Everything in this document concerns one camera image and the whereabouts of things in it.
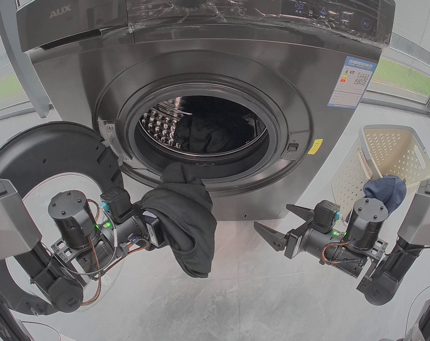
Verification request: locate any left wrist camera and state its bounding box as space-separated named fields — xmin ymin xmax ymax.
xmin=100 ymin=187 xmax=133 ymax=225

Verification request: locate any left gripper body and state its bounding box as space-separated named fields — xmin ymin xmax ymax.
xmin=102 ymin=209 xmax=166 ymax=258

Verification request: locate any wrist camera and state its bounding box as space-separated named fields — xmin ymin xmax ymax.
xmin=312 ymin=200 xmax=343 ymax=234
xmin=100 ymin=187 xmax=133 ymax=225

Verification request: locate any window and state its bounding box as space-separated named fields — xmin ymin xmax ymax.
xmin=360 ymin=0 xmax=430 ymax=124
xmin=0 ymin=0 xmax=56 ymax=124

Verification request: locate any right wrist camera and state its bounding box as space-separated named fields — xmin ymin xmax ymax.
xmin=312 ymin=200 xmax=343 ymax=234

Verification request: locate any dark blue garment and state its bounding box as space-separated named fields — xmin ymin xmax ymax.
xmin=363 ymin=175 xmax=407 ymax=215

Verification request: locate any washing machine door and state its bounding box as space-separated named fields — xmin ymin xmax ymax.
xmin=0 ymin=121 xmax=127 ymax=316

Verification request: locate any heap of dark clothes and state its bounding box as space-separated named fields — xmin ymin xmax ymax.
xmin=174 ymin=97 xmax=259 ymax=154

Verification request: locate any grey washing machine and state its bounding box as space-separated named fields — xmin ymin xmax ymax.
xmin=15 ymin=0 xmax=396 ymax=223

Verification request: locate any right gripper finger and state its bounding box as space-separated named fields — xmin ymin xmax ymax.
xmin=287 ymin=204 xmax=315 ymax=225
xmin=253 ymin=222 xmax=291 ymax=250

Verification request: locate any black garment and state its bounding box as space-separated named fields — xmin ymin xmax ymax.
xmin=138 ymin=162 xmax=217 ymax=278

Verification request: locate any cream laundry basket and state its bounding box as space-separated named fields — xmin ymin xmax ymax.
xmin=330 ymin=124 xmax=430 ymax=220

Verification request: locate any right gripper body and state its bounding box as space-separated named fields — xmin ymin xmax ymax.
xmin=284 ymin=222 xmax=344 ymax=264

